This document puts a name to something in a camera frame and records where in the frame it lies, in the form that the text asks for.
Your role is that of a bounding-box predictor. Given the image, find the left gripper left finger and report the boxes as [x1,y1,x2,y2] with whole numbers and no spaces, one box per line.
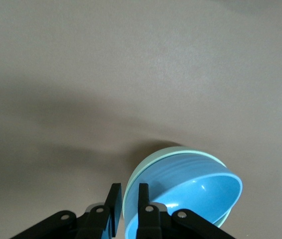
[10,183,122,239]

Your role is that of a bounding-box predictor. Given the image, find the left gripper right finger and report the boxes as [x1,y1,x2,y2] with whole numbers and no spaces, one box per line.
[136,183,237,239]

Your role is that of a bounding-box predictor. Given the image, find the blue bowl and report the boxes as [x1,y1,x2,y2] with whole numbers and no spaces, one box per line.
[123,153,243,239]

